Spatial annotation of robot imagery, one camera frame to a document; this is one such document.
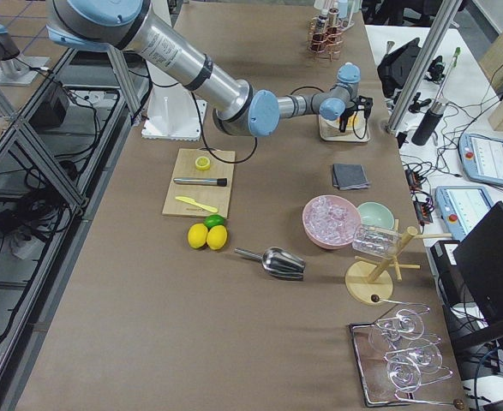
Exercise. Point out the green lime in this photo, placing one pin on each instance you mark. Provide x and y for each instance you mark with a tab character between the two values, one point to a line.
213	221

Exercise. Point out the far teach pendant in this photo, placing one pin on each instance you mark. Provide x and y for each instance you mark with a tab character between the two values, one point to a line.
482	158

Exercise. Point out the aluminium frame post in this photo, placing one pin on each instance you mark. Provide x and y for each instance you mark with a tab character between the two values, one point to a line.
431	43

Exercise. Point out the near teach pendant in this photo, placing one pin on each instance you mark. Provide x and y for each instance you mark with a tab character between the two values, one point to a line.
462	208

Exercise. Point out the yellow plastic knife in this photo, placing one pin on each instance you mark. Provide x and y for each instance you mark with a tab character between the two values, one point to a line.
193	202

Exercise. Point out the yellow lemon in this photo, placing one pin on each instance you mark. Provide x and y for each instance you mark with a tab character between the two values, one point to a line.
197	235
217	237

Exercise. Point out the black water bottle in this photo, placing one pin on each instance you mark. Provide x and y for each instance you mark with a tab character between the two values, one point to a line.
429	123

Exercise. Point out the pink bowl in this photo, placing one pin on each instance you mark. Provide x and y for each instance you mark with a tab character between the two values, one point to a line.
319	237

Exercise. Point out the cream rabbit tray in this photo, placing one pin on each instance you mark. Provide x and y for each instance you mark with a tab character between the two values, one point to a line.
329	131

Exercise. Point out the clear glass on stand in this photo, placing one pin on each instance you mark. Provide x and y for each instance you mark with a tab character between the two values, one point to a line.
376	241

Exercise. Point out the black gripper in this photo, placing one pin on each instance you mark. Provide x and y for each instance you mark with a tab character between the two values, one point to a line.
345	116

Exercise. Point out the wire glass holder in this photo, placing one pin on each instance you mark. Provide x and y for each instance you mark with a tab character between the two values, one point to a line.
445	373

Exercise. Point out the clear plastic ice cubes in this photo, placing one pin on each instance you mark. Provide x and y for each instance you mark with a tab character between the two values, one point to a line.
330	220

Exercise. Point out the steel muddler black tip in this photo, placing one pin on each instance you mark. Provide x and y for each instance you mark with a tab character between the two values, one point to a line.
215	182

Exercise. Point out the teach pendant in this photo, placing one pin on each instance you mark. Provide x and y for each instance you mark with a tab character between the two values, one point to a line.
482	158
462	208

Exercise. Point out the steel ice scoop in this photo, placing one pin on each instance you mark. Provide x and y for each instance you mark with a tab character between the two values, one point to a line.
278	263

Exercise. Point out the grey folded cloth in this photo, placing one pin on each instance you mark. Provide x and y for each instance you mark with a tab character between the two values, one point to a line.
349	176

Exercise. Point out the bamboo cutting board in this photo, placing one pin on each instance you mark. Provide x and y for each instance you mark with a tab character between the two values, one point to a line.
214	196

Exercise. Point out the mint green bowl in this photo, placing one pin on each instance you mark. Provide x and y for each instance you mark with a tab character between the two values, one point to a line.
376	214

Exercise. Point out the yellow lemon lower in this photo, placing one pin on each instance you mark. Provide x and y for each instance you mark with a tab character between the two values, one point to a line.
217	237

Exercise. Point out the tea bottle in rack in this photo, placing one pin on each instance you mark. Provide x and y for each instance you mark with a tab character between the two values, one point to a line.
332	25

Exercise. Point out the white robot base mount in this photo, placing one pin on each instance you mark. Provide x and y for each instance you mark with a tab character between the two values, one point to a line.
171	112

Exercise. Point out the clear wine glass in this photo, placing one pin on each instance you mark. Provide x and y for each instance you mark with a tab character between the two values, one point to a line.
389	333
409	369

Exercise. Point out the yellow lemon upper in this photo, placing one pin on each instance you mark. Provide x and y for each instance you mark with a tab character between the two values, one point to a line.
197	235

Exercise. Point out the lemon half slice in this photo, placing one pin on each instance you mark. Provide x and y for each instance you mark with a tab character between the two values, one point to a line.
203	163

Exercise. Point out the black computer monitor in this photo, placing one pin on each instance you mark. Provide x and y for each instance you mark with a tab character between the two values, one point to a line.
479	258

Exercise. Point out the clear wine glass lower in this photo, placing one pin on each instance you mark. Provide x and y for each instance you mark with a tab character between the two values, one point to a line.
409	369

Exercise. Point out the copper wire bottle rack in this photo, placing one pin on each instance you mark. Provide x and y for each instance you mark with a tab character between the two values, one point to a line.
329	49

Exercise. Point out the wooden cup tree stand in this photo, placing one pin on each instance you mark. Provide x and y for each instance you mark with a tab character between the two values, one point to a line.
369	280

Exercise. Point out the clear wine glass upper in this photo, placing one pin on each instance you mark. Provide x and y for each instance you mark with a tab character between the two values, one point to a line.
389	333

